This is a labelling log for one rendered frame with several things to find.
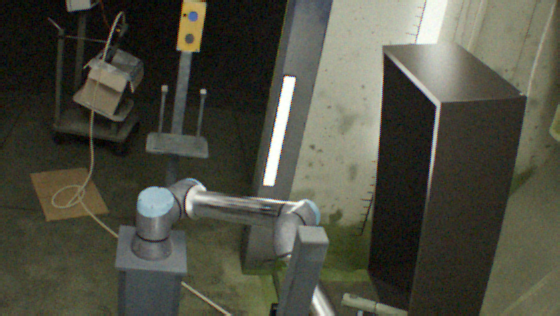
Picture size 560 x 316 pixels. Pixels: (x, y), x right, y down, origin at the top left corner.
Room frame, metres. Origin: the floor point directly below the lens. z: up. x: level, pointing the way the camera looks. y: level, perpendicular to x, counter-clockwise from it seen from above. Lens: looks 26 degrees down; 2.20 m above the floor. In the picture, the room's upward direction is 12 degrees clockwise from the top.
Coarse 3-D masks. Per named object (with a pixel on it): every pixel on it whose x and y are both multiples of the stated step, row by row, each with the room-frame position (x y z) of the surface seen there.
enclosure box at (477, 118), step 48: (384, 48) 2.34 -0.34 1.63; (432, 48) 2.35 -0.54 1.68; (384, 96) 2.39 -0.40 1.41; (432, 96) 1.85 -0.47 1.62; (480, 96) 1.86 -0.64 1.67; (384, 144) 2.41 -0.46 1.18; (432, 144) 2.47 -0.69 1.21; (480, 144) 1.84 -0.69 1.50; (384, 192) 2.43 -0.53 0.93; (432, 192) 1.81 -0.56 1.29; (480, 192) 1.87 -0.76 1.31; (384, 240) 2.45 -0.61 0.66; (432, 240) 1.83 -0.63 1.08; (480, 240) 1.89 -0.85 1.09; (384, 288) 2.30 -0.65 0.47; (432, 288) 1.86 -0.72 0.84; (480, 288) 1.92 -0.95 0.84
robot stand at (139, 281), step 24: (120, 240) 2.03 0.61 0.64; (120, 264) 1.86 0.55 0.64; (144, 264) 1.90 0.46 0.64; (168, 264) 1.94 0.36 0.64; (120, 288) 1.88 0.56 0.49; (144, 288) 1.89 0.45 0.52; (168, 288) 1.91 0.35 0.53; (120, 312) 1.88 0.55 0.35; (144, 312) 1.89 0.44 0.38; (168, 312) 1.91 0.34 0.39
